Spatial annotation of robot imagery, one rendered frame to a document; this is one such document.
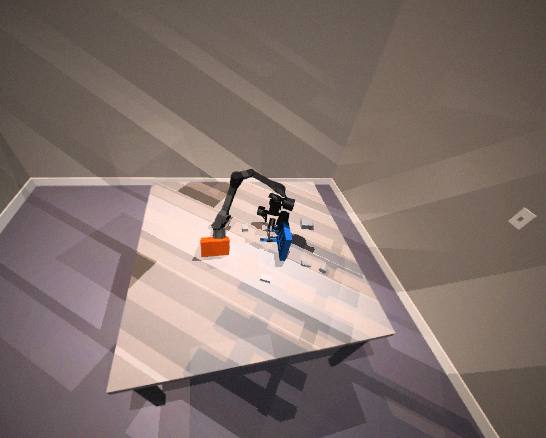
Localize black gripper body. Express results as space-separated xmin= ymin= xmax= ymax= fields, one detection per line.
xmin=257 ymin=204 xmax=289 ymax=222

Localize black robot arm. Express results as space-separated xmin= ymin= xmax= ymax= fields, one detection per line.
xmin=211 ymin=169 xmax=295 ymax=239

